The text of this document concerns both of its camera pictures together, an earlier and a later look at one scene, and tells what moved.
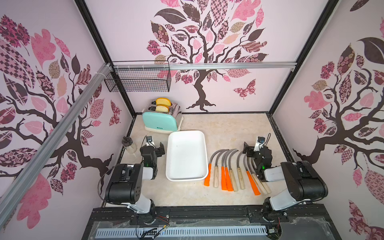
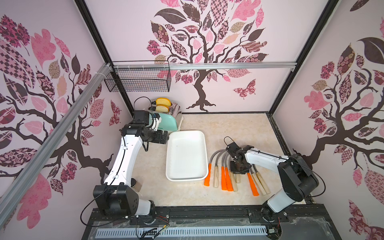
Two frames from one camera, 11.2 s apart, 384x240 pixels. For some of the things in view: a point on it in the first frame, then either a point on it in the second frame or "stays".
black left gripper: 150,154 to 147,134
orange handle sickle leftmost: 207,181 stays
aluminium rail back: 164,66 stays
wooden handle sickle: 231,173 stays
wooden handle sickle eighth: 250,163 stays
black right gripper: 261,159 to 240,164
